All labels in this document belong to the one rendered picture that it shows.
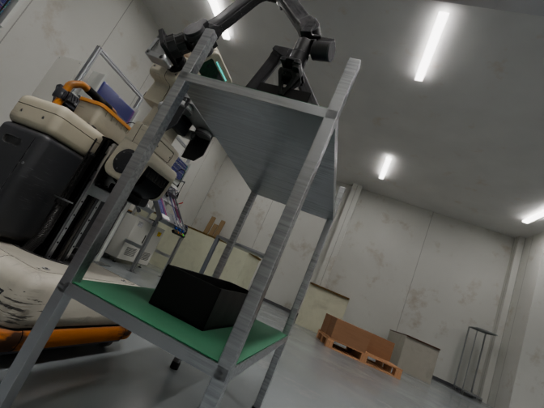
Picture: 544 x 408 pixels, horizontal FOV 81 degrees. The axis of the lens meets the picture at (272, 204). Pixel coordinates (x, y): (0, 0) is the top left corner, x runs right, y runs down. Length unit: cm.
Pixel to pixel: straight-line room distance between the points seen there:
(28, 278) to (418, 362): 737
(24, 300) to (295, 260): 925
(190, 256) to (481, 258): 815
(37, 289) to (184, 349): 59
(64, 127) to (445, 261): 1005
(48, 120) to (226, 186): 1004
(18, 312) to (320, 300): 629
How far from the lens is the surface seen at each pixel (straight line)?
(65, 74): 383
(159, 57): 137
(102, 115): 159
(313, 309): 707
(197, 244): 586
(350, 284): 999
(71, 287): 87
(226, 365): 69
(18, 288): 118
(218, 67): 153
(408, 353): 783
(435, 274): 1044
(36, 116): 149
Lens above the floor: 52
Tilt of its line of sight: 13 degrees up
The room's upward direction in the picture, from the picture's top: 24 degrees clockwise
